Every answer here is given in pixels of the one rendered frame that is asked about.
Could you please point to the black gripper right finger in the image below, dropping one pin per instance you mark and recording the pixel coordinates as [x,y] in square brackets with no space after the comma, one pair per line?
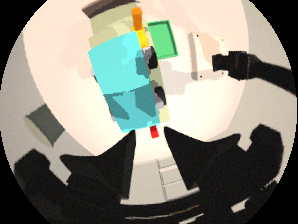
[192,156]

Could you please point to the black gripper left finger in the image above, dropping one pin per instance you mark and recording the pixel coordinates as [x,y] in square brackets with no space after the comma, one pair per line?
[113,167]

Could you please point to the green tray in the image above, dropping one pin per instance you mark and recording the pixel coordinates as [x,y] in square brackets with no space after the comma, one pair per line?
[162,40]
[171,35]

